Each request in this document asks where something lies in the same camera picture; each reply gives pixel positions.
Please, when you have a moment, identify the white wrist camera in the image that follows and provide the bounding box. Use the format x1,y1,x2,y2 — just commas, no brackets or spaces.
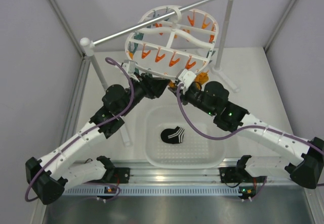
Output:
176,69,196,92
121,60,139,80

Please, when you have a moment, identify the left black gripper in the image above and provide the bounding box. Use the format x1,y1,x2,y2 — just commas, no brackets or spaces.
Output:
119,71,170,116

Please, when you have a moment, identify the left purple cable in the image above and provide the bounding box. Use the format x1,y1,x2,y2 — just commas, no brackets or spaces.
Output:
24,57,134,202

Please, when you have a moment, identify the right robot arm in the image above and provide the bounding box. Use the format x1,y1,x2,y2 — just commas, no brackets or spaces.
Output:
169,81,323,189

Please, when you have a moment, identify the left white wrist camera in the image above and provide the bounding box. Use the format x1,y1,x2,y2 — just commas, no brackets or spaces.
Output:
121,60,139,80

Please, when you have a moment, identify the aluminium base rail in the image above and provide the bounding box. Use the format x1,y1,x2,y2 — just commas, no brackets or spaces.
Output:
63,158,314,197

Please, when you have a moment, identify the orange clothes peg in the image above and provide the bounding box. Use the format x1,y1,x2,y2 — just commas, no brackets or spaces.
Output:
185,56,196,70
168,81,177,88
169,52,180,67

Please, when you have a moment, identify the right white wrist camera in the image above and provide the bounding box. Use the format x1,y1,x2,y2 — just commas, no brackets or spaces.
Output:
176,69,196,92

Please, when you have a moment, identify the white drying rack stand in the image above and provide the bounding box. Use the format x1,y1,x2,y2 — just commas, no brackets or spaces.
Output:
79,0,240,147

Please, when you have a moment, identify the white oval clip hanger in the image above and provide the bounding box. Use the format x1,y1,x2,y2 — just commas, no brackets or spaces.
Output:
125,6,219,80

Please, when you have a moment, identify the mustard yellow sock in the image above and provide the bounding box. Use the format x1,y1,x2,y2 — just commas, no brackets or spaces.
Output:
195,71,209,85

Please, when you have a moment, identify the white laundry basket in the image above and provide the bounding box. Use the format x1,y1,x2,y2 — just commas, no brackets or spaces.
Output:
143,105,226,169

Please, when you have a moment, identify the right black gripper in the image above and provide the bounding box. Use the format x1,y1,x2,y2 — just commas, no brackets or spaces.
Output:
169,82,217,117

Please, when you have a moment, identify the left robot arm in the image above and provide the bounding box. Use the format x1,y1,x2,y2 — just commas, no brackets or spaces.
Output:
25,74,169,205

